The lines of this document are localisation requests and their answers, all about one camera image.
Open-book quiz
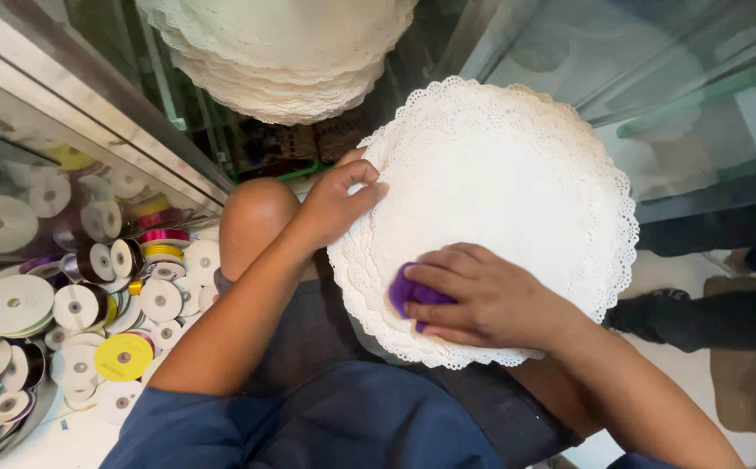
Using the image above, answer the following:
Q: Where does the person's left hand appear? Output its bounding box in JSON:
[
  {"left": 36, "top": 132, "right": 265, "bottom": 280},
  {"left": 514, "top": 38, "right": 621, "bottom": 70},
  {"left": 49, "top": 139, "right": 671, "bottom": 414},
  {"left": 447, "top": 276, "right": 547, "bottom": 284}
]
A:
[{"left": 296, "top": 147, "right": 390, "bottom": 251}]

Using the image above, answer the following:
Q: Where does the purple cloth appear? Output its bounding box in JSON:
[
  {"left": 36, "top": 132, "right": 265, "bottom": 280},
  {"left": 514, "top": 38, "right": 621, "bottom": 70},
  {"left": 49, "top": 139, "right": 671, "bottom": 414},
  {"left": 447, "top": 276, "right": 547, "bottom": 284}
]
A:
[{"left": 388, "top": 262, "right": 458, "bottom": 334}]

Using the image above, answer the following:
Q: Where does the glass display cabinet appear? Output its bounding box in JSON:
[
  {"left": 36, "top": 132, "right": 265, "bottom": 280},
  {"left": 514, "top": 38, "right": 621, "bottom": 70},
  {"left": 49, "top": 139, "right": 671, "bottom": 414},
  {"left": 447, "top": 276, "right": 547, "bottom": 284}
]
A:
[{"left": 0, "top": 0, "right": 235, "bottom": 268}]

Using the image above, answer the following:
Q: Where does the stack of white paper doilies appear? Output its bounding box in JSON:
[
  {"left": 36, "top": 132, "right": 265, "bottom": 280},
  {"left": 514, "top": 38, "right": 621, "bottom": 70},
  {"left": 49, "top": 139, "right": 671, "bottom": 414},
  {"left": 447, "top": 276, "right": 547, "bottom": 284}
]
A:
[{"left": 326, "top": 76, "right": 640, "bottom": 371}]

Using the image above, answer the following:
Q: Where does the brown floor mat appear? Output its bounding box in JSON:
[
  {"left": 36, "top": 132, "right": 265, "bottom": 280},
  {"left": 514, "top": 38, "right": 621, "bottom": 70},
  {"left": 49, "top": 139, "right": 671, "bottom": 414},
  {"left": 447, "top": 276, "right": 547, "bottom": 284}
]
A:
[{"left": 703, "top": 275, "right": 756, "bottom": 435}]

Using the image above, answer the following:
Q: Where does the glass showcase with metal frame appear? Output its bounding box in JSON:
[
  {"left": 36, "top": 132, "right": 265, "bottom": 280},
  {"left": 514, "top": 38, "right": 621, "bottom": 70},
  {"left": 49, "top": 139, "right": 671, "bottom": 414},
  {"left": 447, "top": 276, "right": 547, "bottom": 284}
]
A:
[{"left": 436, "top": 0, "right": 756, "bottom": 225}]

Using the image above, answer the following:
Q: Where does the green cable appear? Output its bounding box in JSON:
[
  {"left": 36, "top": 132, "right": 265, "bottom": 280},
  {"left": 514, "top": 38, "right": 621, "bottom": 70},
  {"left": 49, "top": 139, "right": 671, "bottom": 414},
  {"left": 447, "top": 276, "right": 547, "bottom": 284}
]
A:
[{"left": 231, "top": 160, "right": 334, "bottom": 185}]

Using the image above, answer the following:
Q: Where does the person's right hand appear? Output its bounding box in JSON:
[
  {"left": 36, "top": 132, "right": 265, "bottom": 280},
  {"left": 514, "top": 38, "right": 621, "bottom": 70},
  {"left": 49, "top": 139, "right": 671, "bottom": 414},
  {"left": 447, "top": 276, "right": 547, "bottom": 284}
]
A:
[{"left": 403, "top": 242, "right": 588, "bottom": 349}]

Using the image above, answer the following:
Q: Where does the brown patterned lace roll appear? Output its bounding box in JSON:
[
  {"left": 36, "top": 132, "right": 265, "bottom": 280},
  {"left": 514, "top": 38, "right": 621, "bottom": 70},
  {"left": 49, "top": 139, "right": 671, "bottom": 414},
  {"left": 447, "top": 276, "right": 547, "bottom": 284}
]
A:
[{"left": 238, "top": 107, "right": 373, "bottom": 173}]

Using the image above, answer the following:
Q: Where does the pile of white lace doilies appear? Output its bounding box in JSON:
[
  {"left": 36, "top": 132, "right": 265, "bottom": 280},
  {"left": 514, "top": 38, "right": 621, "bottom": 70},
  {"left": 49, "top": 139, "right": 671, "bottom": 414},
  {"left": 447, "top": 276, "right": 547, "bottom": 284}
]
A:
[{"left": 135, "top": 0, "right": 419, "bottom": 126}]

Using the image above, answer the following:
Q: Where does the heap of ribbon spools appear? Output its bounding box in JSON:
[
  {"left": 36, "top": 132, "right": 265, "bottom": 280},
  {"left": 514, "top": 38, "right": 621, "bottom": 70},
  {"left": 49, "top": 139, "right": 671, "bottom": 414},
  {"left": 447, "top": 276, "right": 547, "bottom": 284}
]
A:
[{"left": 0, "top": 225, "right": 222, "bottom": 469}]

